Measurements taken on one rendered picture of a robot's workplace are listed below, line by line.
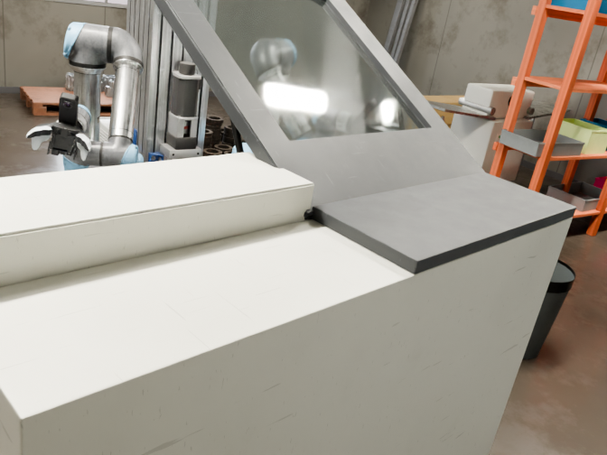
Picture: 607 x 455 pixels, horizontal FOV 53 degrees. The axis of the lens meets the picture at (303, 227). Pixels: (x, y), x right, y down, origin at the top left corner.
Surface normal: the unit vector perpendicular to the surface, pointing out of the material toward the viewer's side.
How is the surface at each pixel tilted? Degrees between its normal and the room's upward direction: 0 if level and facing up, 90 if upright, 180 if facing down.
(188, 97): 90
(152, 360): 0
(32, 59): 90
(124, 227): 90
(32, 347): 0
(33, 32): 90
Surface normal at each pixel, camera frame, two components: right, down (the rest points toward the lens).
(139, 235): 0.68, 0.38
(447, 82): -0.80, 0.11
